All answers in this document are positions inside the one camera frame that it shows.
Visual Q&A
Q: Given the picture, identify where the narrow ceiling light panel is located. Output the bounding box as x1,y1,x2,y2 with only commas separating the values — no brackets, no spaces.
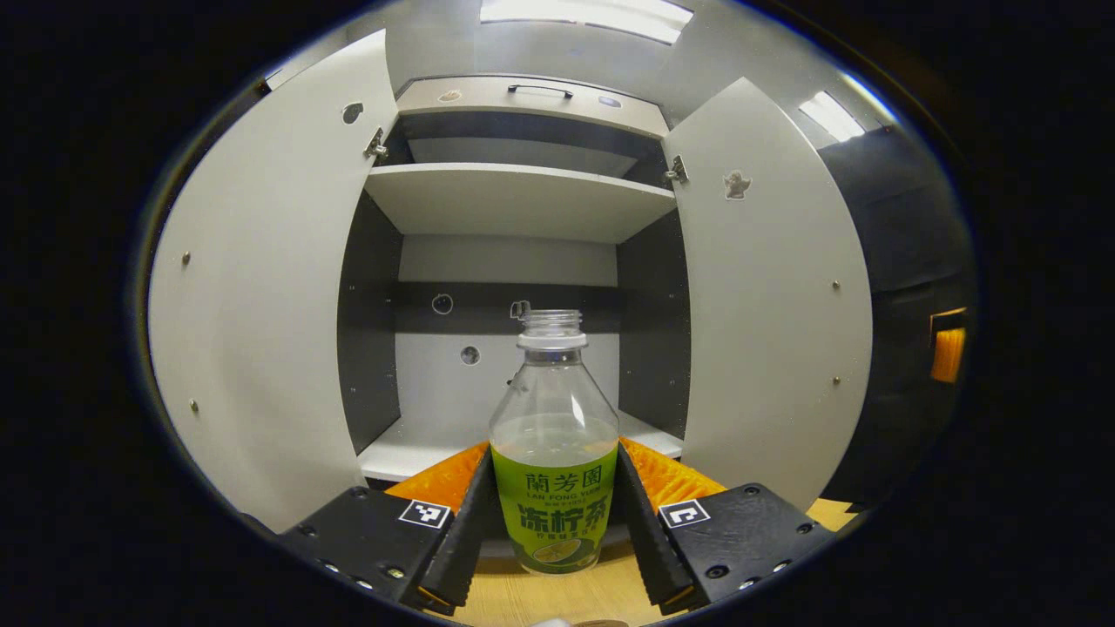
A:
799,91,866,143

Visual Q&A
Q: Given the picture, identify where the grey cabinet door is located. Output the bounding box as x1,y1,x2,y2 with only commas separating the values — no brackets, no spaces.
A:
148,29,400,534
662,77,874,513

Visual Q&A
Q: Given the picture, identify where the grey white cabinet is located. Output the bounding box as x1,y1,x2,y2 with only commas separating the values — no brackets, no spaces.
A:
335,74,693,484

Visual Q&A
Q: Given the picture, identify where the green label clear bottle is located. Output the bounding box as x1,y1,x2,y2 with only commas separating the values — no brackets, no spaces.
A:
489,309,620,576

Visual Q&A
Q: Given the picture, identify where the black backdrop cloth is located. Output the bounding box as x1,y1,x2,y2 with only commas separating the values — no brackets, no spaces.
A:
819,126,975,515

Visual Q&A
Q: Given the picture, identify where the large ceiling light panel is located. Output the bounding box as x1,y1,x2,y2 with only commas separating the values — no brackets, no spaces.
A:
479,0,695,44

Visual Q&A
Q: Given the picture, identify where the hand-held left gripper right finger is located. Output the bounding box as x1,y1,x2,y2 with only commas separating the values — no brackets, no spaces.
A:
614,435,837,615

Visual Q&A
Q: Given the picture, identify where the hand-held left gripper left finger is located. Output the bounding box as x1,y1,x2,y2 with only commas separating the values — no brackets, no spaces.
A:
279,442,504,615

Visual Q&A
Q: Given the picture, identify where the grey cabinet drawer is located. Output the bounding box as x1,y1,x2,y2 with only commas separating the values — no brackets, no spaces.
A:
396,76,670,138

